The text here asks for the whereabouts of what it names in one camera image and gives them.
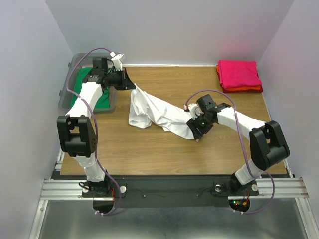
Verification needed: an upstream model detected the white t shirt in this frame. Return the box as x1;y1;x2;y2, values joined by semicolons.
128;86;194;140

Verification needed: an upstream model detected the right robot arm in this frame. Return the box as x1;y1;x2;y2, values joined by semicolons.
184;94;290;193

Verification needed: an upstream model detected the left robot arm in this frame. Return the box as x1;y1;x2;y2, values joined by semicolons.
57;56;136;197

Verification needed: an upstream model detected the green t shirt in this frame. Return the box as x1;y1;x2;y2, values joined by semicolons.
73;67;110;109

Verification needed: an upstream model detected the grey plastic bin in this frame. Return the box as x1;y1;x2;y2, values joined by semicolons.
58;52;118;114

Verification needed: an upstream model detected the pink folded t shirt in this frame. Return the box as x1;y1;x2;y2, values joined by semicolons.
217;60;262;90

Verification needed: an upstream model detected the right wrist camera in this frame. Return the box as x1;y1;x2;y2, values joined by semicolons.
184;103;202;119

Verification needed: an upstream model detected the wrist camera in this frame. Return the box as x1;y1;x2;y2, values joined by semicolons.
109;52;125;71
184;103;202;119

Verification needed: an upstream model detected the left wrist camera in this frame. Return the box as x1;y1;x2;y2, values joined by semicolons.
109;52;125;71

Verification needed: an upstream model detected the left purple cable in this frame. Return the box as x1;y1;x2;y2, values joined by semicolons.
66;47;122;217

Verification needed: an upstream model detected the purple cable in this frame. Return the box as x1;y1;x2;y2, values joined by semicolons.
185;89;276;215
66;47;122;217

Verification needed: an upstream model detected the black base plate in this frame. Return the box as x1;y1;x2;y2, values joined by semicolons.
79;175;259;211

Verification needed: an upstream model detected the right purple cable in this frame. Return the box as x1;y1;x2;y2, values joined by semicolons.
185;89;276;215

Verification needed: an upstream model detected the aluminium frame rail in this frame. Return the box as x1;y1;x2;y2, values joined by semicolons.
40;178;309;200

